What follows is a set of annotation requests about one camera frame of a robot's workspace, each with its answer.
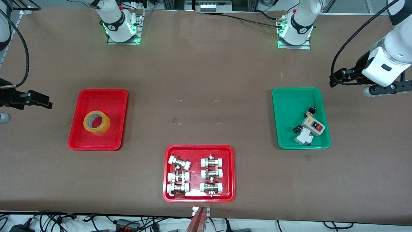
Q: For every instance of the white circuit breaker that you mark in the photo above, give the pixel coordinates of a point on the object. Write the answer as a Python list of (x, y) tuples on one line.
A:
[(304, 138)]

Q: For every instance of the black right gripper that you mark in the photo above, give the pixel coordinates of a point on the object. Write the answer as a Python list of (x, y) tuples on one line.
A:
[(7, 96)]

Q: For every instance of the small black plastic part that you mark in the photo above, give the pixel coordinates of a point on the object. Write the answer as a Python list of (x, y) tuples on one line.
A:
[(297, 129)]

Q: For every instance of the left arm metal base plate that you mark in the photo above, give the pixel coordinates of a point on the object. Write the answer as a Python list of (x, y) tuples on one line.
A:
[(305, 46)]

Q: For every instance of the black brass knob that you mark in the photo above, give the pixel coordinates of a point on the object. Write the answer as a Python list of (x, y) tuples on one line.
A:
[(311, 111)]

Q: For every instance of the empty-style red plastic tray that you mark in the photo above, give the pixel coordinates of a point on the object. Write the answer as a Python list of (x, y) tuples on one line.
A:
[(96, 100)]

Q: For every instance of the white power strip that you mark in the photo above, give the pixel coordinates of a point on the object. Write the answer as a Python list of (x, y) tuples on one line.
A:
[(212, 6)]

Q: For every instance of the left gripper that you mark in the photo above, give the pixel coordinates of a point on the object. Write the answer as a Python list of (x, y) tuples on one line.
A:
[(358, 69)]

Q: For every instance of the yellow transparent tape roll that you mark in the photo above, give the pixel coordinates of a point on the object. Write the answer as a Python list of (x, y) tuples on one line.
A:
[(102, 127)]

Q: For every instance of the red tray holding fittings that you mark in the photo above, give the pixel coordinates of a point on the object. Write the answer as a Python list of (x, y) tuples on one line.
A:
[(196, 174)]

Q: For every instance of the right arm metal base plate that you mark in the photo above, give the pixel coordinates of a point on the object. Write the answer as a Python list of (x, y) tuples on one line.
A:
[(139, 25)]

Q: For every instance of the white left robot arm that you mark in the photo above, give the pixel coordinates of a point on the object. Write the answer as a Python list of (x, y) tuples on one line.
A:
[(400, 45)]

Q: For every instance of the green plastic tray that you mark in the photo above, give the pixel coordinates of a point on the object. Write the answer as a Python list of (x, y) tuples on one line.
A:
[(289, 129)]

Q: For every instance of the black power adapter red plugs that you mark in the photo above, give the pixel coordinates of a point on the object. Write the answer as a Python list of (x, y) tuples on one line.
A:
[(127, 224)]

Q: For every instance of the red aluminium bar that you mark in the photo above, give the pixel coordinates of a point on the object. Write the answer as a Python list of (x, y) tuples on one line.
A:
[(197, 222)]

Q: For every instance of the grey switch box red button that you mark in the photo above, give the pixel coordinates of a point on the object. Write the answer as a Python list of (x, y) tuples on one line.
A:
[(310, 125)]

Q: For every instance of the metal pipe fitting white caps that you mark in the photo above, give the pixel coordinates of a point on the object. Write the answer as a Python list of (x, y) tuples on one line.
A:
[(178, 188), (179, 162), (178, 176), (211, 161), (211, 174), (211, 188)]

